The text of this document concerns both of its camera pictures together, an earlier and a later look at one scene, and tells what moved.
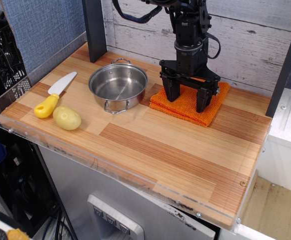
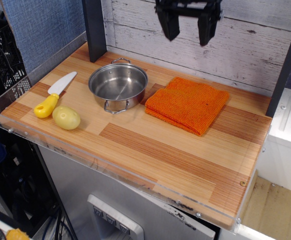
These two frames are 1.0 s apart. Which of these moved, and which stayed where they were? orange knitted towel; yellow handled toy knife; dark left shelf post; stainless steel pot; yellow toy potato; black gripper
Moved: orange knitted towel; black gripper
Stayed: yellow toy potato; yellow handled toy knife; stainless steel pot; dark left shelf post
